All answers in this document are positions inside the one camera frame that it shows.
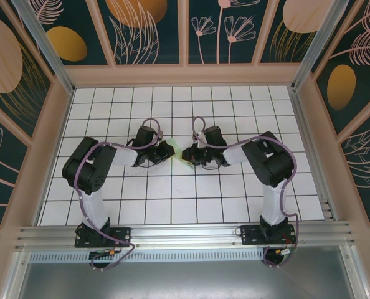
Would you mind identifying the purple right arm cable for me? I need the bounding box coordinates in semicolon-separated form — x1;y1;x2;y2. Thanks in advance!
192;116;299;268

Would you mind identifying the aluminium mounting rail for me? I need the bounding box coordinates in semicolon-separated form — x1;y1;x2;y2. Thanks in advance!
15;220;359;250

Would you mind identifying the grey metal sheet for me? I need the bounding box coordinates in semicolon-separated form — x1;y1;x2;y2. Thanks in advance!
4;245;370;299

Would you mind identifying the aluminium frame post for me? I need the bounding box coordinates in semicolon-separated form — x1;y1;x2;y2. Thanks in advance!
10;0;75;94
290;0;360;91

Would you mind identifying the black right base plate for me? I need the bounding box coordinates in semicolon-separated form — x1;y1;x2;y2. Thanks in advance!
240;224;298;247

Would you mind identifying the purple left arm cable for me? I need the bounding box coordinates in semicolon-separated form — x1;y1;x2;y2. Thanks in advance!
74;117;164;271

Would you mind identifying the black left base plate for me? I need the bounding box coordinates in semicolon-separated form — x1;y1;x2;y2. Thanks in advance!
74;226;133;249

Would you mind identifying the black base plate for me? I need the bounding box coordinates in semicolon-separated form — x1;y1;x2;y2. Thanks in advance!
74;226;133;249
240;224;298;247

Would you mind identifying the slotted grey cable duct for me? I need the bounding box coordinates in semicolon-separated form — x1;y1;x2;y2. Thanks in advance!
29;250;267;263

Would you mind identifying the aluminium side rail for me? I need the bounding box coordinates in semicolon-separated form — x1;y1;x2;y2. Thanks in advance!
287;87;337;222

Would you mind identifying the light green paper sheet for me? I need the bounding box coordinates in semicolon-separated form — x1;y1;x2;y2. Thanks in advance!
169;136;194;171

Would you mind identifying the black controller board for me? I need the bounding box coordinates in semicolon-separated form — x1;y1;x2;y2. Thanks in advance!
89;248;122;260

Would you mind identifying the yellow cable connector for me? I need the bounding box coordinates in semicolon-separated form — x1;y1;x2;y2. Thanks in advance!
273;247;298;257

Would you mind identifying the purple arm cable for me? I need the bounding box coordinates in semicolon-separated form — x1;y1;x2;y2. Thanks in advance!
74;117;164;271
192;116;299;268

